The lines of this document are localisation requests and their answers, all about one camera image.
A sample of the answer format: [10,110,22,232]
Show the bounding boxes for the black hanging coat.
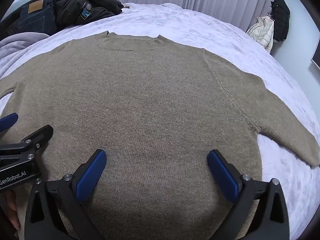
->
[270,0,291,42]

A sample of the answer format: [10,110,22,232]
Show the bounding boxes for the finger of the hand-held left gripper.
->
[0,112,18,133]
[20,124,54,155]

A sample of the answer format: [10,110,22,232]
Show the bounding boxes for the grey fleece throw blanket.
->
[0,32,48,80]

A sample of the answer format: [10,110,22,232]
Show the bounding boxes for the person's left hand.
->
[5,189,22,230]

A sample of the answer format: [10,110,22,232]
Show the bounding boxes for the white puffer jacket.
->
[246,15,275,53]

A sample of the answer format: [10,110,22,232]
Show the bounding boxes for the black padded jacket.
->
[46,0,123,29]

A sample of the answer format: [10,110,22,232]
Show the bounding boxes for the lavender plush bed blanket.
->
[0,2,320,240]

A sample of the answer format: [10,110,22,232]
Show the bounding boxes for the dark wall screen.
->
[310,52,320,69]

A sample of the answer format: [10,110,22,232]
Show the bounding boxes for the brown knit sweater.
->
[0,31,320,240]

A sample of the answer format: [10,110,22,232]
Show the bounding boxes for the dark blue jeans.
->
[5,0,57,37]

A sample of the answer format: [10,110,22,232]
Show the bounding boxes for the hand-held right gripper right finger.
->
[207,149,290,240]

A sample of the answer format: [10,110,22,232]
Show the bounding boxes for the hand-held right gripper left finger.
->
[24,149,107,240]

